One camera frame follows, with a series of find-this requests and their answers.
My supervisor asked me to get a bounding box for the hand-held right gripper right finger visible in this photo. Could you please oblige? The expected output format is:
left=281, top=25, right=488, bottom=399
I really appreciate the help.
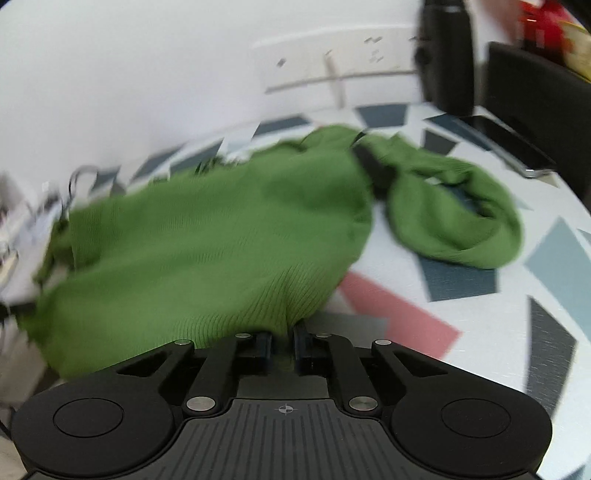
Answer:
left=292, top=322, right=472, bottom=416

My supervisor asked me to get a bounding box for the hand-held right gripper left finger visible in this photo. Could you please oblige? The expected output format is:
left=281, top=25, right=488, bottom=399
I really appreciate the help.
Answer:
left=92, top=330, right=273, bottom=416

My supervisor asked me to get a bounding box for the green ribbed sweater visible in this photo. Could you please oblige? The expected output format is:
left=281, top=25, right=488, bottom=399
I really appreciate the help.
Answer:
left=18, top=124, right=525, bottom=379

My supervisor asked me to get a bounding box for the geometric patterned tablecloth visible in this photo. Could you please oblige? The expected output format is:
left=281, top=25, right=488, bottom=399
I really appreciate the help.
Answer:
left=0, top=102, right=591, bottom=480

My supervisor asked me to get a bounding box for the clear plastic bag with items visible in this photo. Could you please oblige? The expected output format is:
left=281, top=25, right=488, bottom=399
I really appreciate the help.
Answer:
left=0, top=182, right=70, bottom=283

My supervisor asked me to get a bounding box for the smartphone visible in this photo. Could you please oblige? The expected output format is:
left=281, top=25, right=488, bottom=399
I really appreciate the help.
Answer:
left=455, top=115, right=558, bottom=179

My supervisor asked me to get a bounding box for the black plug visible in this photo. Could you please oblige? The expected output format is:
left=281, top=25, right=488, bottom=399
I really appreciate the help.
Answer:
left=413, top=37, right=431, bottom=71

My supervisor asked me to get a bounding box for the black water bottle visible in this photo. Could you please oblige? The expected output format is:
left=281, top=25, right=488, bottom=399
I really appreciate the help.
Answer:
left=413, top=0, right=476, bottom=117

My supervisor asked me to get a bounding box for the black box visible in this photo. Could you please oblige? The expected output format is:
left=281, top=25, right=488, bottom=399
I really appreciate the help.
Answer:
left=480, top=41, right=591, bottom=185

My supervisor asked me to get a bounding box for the red bottle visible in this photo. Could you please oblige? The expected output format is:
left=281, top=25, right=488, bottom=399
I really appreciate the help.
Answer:
left=517, top=0, right=570, bottom=52

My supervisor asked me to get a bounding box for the looped black cable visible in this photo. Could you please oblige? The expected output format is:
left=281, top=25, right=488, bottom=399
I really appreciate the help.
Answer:
left=68, top=167, right=101, bottom=197

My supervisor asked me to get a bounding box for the white cable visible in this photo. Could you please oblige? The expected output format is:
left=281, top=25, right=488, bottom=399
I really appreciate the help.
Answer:
left=324, top=55, right=348, bottom=108

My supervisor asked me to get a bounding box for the white round-hole wall socket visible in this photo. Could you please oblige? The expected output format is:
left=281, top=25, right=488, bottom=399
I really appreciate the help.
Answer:
left=253, top=41, right=305, bottom=94

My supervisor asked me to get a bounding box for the white network wall socket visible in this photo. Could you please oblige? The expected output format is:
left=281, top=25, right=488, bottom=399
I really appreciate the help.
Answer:
left=302, top=37, right=356, bottom=88

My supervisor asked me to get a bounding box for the white wall socket with plug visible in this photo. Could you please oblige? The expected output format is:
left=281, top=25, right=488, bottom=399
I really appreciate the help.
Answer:
left=406, top=28, right=422, bottom=73

